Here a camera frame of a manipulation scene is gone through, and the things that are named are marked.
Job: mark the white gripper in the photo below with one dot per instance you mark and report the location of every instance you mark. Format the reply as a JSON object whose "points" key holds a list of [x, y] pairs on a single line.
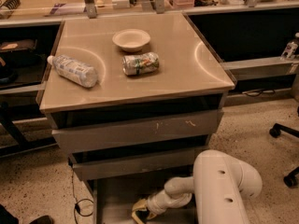
{"points": [[153, 205]]}

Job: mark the green and yellow sponge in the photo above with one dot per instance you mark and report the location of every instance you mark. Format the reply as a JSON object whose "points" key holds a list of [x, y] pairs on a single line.
{"points": [[141, 217]]}

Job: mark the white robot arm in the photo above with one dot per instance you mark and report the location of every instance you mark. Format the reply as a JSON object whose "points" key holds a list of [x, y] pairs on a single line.
{"points": [[219, 184]]}

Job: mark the grey open bottom drawer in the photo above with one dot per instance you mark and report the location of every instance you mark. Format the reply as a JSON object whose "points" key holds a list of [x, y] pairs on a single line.
{"points": [[114, 198]]}

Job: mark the grey middle drawer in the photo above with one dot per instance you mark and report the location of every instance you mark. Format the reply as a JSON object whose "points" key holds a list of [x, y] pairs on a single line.
{"points": [[137, 164]]}

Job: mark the grey top drawer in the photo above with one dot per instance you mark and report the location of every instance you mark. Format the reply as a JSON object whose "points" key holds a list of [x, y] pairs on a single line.
{"points": [[137, 131]]}

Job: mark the grey drawer cabinet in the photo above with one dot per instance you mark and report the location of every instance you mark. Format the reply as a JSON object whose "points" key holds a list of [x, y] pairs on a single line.
{"points": [[189, 79]]}

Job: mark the brown shoe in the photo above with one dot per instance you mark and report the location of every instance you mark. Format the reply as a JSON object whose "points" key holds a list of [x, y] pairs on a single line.
{"points": [[42, 220]]}

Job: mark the crushed aluminium drink can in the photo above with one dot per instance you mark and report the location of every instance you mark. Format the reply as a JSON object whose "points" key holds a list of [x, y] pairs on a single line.
{"points": [[135, 65]]}

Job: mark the clear plastic water bottle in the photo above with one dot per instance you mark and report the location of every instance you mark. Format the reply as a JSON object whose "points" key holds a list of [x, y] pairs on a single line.
{"points": [[81, 73]]}

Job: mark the beige shallow bowl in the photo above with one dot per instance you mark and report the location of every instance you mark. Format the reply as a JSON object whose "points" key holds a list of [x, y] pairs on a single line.
{"points": [[131, 40]]}

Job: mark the small bottle on shelf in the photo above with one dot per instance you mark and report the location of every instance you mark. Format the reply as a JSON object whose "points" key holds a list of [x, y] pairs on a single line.
{"points": [[291, 47]]}

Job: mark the purple and white packet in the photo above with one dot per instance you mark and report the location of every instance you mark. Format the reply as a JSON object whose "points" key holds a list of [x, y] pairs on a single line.
{"points": [[61, 9]]}

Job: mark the black spiral brush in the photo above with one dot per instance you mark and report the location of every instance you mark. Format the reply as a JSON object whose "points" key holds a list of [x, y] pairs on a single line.
{"points": [[8, 7]]}

